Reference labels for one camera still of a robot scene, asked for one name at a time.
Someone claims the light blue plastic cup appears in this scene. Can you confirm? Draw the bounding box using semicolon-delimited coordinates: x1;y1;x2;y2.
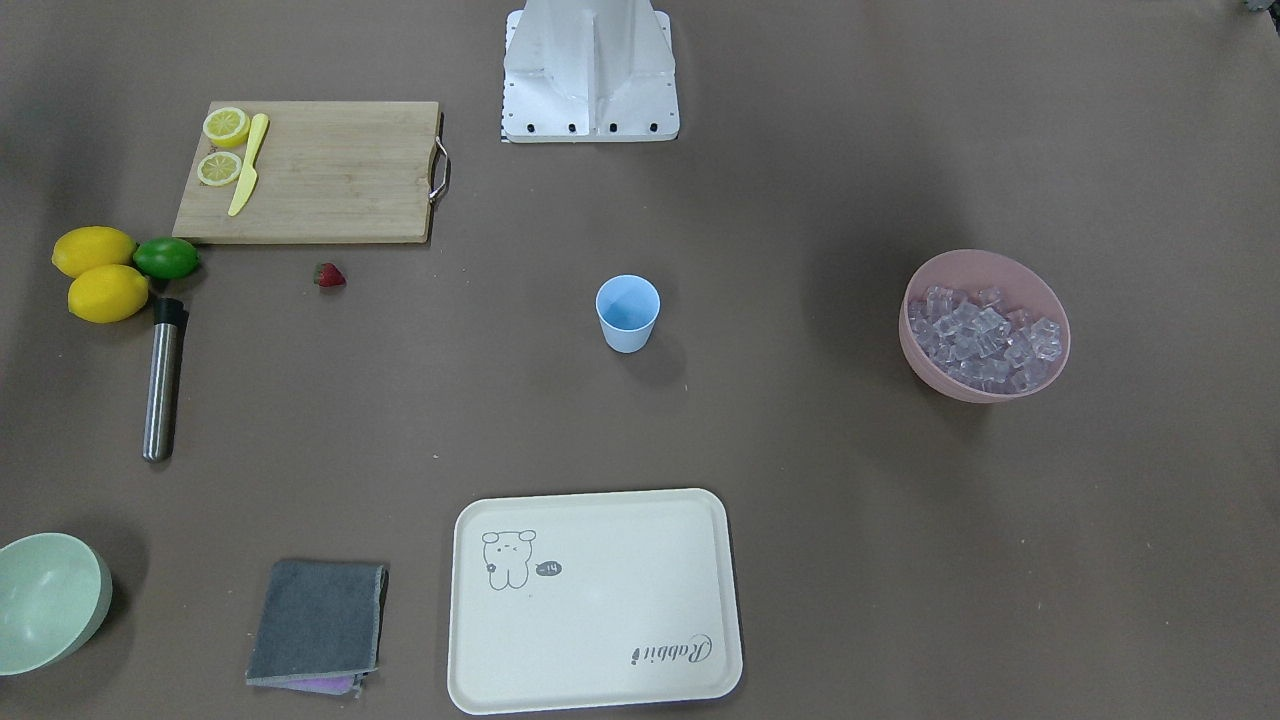
594;274;660;354

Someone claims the pile of clear ice cubes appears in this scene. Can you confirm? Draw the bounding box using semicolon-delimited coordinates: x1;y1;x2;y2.
906;284;1068;395

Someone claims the cream rabbit tray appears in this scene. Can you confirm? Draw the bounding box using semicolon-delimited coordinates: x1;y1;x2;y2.
447;488;744;715

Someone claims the red strawberry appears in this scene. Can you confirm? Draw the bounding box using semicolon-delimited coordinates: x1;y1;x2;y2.
312;263;347;290

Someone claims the pink bowl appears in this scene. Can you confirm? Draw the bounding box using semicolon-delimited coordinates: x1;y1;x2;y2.
899;249;1071;404

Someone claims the grey folded cloth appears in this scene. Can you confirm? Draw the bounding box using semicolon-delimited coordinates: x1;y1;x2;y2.
244;559;387;697

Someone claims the yellow plastic knife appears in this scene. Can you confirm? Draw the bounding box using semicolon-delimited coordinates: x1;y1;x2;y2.
227;113;270;217

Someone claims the lemon half lower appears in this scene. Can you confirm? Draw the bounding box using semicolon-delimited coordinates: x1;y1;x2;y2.
196;151;243;187

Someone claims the lemon half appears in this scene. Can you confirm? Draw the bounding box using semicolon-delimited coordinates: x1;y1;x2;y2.
196;151;243;187
202;106;251;150

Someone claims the lemon half upper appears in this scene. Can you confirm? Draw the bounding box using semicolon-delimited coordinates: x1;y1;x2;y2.
202;106;251;150

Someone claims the steel muddler black tip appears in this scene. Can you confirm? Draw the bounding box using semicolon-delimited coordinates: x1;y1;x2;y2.
142;297;189;462

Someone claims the green lime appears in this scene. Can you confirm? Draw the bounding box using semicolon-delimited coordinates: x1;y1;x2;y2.
132;237;200;281

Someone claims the yellow lemon lower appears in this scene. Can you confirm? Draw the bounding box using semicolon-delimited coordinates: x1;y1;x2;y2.
67;264;150;324

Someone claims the yellow lemon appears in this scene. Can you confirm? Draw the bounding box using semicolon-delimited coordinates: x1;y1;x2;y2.
50;225;137;279
67;264;150;324

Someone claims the yellow lemon upper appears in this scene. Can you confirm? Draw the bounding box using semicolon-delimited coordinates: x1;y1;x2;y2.
50;225;137;279

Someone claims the light green bowl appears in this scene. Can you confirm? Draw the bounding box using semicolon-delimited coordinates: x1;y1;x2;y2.
1;532;113;676

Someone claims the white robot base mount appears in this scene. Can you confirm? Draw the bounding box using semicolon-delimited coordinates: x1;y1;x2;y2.
500;1;681;143

